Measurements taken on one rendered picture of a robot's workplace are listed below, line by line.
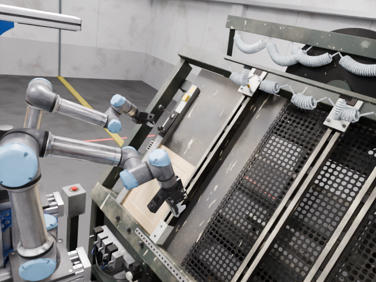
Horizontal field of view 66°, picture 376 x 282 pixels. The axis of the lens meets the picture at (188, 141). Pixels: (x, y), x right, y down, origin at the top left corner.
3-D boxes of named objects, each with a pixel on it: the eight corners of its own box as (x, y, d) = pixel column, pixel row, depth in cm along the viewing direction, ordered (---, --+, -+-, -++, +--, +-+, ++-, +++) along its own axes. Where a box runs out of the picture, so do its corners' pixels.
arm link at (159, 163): (142, 153, 107) (163, 144, 109) (151, 173, 114) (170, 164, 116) (149, 165, 101) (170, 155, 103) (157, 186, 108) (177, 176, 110)
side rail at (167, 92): (108, 184, 219) (97, 181, 210) (187, 66, 224) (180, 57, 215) (112, 188, 215) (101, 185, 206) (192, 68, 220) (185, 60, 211)
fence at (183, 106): (119, 201, 198) (115, 199, 195) (194, 87, 203) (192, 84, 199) (123, 205, 195) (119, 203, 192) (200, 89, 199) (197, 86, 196)
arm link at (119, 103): (107, 101, 168) (116, 90, 168) (120, 110, 177) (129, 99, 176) (112, 108, 164) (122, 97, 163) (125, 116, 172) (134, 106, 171)
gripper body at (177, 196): (189, 200, 121) (183, 180, 114) (172, 211, 118) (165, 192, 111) (179, 189, 126) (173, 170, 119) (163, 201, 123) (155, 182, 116)
